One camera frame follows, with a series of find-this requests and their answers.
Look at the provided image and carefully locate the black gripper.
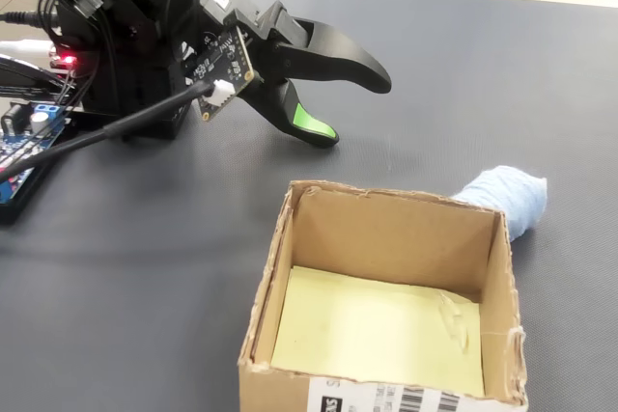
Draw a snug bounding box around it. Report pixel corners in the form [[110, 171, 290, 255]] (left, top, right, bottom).
[[202, 0, 393, 151]]

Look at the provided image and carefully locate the light blue yarn-wrapped block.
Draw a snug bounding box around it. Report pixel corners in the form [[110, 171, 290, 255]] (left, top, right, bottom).
[[452, 163, 549, 242]]

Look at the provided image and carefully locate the brown cardboard box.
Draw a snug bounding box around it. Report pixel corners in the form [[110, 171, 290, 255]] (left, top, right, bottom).
[[237, 179, 530, 412]]

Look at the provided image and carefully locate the pale yellow paper sheet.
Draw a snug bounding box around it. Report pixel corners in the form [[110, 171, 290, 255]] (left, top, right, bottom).
[[269, 264, 486, 397]]

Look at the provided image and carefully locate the dark grey textured mat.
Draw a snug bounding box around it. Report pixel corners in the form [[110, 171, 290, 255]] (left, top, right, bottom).
[[0, 0, 618, 412]]

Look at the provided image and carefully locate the blue controller circuit board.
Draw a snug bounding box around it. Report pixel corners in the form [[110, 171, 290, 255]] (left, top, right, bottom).
[[0, 101, 73, 206]]

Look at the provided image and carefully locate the black camera circuit board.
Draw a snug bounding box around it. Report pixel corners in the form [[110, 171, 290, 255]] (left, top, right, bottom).
[[184, 28, 258, 124]]

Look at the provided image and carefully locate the thick black camera cable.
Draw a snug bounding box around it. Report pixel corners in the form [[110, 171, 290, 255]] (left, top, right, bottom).
[[0, 80, 216, 187]]

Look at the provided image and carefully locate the thin black wire bundle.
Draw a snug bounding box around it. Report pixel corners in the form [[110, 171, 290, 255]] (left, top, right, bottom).
[[37, 0, 120, 117]]

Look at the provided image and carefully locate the black cable with plug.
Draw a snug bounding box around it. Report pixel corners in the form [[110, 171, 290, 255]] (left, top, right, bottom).
[[0, 10, 60, 30]]

